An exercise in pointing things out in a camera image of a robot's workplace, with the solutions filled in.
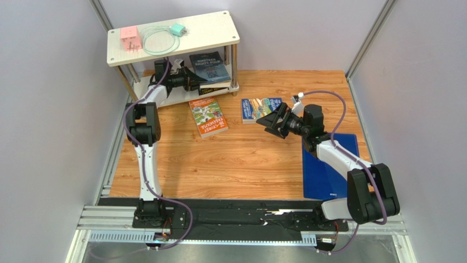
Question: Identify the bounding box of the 169-Storey Treehouse book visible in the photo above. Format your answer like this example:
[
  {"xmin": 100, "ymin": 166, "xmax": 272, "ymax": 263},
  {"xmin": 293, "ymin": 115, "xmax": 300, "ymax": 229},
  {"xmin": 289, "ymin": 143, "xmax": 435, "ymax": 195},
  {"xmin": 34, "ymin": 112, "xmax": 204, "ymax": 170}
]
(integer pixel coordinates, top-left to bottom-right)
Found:
[{"xmin": 203, "ymin": 87, "xmax": 228, "ymax": 92}]

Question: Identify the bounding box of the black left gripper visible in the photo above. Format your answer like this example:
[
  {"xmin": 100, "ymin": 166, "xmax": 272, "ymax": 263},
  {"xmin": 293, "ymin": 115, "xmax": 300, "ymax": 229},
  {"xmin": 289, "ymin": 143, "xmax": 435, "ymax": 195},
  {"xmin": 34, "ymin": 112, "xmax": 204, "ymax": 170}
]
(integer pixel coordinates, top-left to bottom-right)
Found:
[{"xmin": 168, "ymin": 67, "xmax": 208, "ymax": 93}]

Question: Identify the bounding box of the mint green charging cable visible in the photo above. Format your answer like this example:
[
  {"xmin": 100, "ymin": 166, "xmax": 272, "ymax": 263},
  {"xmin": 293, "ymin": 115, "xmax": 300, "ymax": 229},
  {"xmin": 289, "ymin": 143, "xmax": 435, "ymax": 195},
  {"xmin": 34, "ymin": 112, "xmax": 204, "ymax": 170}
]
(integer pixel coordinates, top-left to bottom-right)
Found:
[{"xmin": 139, "ymin": 25, "xmax": 181, "ymax": 56}]

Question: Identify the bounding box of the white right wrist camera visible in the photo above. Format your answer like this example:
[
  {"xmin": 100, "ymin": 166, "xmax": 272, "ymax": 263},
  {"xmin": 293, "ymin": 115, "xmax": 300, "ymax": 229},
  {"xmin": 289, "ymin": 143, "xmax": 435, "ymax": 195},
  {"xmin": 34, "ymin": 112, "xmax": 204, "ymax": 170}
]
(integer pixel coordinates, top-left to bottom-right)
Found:
[{"xmin": 291, "ymin": 93, "xmax": 305, "ymax": 115}]

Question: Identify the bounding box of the orange 78-Storey Treehouse book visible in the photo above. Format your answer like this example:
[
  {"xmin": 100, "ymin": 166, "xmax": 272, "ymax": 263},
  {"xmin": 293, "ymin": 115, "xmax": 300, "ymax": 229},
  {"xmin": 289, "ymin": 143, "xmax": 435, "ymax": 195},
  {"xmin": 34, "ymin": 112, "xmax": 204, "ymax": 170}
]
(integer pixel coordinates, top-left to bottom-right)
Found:
[{"xmin": 189, "ymin": 97, "xmax": 229, "ymax": 138}]

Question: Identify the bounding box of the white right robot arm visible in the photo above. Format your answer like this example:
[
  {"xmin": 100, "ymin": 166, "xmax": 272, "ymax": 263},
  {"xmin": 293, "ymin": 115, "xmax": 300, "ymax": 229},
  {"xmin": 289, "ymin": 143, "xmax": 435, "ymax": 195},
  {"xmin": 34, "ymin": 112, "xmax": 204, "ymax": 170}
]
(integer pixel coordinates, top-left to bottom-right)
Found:
[{"xmin": 256, "ymin": 102, "xmax": 400, "ymax": 225}]

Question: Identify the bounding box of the mint green charger plug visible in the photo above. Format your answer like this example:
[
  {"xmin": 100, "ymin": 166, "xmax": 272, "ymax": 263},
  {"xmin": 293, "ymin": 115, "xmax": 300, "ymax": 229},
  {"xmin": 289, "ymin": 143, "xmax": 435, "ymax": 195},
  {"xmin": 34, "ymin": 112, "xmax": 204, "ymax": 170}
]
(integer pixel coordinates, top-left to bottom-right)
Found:
[{"xmin": 170, "ymin": 24, "xmax": 187, "ymax": 37}]

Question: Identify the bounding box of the blue file folder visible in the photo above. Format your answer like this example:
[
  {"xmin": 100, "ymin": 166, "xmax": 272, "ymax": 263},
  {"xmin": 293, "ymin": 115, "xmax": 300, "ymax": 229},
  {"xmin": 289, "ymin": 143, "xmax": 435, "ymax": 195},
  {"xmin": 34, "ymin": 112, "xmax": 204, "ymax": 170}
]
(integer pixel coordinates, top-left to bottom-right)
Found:
[{"xmin": 301, "ymin": 133, "xmax": 359, "ymax": 201}]

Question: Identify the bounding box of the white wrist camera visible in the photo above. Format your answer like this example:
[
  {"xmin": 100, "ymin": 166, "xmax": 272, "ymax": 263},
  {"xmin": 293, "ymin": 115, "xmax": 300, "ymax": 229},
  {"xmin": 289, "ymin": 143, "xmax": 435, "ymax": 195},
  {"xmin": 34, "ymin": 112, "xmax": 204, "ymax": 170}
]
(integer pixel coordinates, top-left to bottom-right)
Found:
[
  {"xmin": 291, "ymin": 93, "xmax": 305, "ymax": 115},
  {"xmin": 171, "ymin": 59, "xmax": 184, "ymax": 73}
]

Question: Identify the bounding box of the Nineteen Eighty-Four book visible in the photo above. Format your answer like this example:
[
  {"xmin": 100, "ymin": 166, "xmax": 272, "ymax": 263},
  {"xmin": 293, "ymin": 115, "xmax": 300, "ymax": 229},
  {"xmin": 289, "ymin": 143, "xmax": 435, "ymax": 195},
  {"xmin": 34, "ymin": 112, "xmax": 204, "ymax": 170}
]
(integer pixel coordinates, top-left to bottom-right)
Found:
[{"xmin": 189, "ymin": 52, "xmax": 231, "ymax": 90}]

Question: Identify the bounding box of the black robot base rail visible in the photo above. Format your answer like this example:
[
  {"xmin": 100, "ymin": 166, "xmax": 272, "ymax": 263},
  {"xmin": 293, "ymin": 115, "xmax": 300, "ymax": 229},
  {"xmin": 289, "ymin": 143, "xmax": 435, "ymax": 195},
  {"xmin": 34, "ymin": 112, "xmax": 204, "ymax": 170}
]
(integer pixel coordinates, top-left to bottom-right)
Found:
[{"xmin": 126, "ymin": 198, "xmax": 349, "ymax": 246}]

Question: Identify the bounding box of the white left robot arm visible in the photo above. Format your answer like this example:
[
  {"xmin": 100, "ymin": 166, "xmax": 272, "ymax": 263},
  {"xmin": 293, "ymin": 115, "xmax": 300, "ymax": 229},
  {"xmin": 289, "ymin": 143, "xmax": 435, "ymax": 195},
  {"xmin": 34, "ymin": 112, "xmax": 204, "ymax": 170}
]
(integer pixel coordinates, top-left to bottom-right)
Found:
[{"xmin": 123, "ymin": 60, "xmax": 207, "ymax": 222}]

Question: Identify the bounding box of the pink cube power adapter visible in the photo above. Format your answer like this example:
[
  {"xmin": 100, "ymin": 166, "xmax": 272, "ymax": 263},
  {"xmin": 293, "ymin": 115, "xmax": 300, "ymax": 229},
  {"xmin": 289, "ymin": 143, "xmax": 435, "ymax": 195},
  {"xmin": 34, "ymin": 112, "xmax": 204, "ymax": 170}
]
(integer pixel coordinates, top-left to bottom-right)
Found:
[{"xmin": 120, "ymin": 26, "xmax": 143, "ymax": 52}]

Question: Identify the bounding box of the white two-tier shelf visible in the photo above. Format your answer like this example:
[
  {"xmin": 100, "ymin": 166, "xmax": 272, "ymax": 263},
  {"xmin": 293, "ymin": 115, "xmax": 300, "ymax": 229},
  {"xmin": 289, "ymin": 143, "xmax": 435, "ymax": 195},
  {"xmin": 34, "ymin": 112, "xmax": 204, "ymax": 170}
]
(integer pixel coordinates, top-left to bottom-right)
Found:
[{"xmin": 106, "ymin": 10, "xmax": 241, "ymax": 112}]

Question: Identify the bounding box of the Three Days to See book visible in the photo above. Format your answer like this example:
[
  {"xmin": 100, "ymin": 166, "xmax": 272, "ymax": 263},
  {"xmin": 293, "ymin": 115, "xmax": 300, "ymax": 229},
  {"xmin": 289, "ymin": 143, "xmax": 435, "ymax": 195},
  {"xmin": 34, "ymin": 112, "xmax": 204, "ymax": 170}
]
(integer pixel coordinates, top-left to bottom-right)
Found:
[{"xmin": 198, "ymin": 89, "xmax": 221, "ymax": 98}]

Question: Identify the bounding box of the blue 91-Storey Treehouse book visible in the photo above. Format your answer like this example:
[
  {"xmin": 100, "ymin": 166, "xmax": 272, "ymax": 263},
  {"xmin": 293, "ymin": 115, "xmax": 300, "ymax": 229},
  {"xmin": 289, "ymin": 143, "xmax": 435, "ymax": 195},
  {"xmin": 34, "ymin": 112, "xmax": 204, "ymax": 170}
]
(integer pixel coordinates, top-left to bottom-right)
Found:
[{"xmin": 241, "ymin": 98, "xmax": 282, "ymax": 124}]

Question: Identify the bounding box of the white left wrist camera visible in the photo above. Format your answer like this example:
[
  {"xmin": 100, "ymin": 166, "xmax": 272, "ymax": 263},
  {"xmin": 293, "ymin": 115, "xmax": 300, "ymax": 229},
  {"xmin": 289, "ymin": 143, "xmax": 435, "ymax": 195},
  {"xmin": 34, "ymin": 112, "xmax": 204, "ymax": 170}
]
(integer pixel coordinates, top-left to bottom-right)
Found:
[{"xmin": 171, "ymin": 59, "xmax": 184, "ymax": 73}]

